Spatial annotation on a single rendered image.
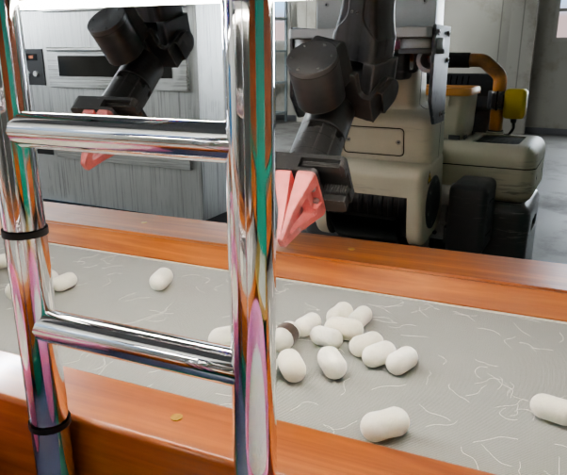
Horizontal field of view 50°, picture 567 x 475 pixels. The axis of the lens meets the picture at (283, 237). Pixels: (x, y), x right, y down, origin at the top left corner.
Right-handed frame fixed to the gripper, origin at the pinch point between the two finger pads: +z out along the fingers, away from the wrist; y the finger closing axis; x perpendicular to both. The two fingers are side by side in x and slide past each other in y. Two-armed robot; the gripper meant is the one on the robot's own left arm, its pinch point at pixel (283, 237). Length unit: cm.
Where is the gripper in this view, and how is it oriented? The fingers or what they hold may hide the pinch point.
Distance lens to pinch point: 64.0
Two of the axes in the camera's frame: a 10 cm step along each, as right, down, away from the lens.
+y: 9.2, 1.2, -3.7
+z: -3.1, 8.1, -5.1
